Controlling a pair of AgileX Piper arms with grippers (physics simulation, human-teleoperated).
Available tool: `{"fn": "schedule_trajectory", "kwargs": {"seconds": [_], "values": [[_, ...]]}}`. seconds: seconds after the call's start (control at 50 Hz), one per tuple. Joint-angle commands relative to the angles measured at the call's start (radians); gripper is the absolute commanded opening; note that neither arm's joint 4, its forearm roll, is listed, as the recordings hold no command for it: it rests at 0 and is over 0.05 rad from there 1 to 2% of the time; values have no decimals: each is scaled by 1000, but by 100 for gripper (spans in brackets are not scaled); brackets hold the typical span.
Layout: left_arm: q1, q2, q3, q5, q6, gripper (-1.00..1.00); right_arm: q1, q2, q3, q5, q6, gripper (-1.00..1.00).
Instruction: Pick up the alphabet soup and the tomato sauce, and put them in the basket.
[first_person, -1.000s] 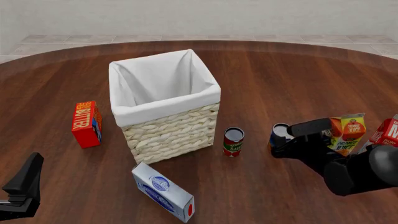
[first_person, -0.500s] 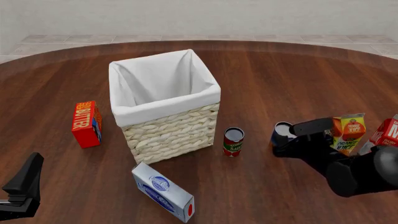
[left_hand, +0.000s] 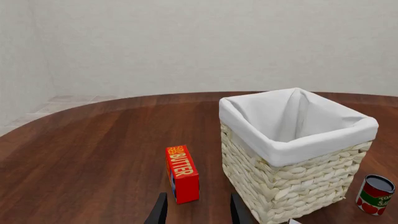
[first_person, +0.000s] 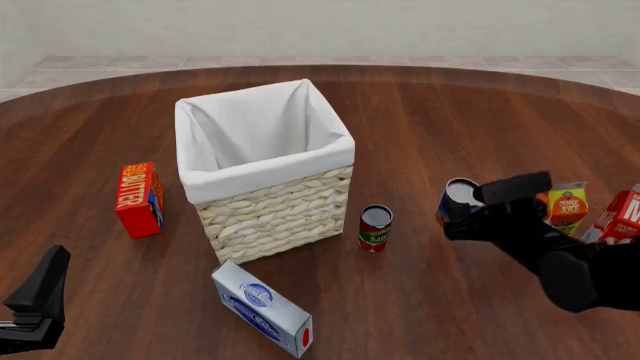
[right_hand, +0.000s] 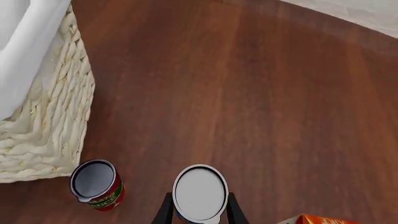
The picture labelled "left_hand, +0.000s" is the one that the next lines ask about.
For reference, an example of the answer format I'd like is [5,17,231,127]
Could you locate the white woven lined basket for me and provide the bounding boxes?
[218,87,380,224]

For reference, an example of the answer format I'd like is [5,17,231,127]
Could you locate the tomato sauce tin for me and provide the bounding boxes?
[355,174,396,217]

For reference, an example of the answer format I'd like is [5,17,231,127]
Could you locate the red butter box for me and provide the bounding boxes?
[165,144,200,205]

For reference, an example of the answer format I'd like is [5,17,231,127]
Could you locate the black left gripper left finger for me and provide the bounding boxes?
[144,192,169,224]

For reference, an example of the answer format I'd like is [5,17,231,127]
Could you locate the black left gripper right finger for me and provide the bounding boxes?
[230,192,259,224]

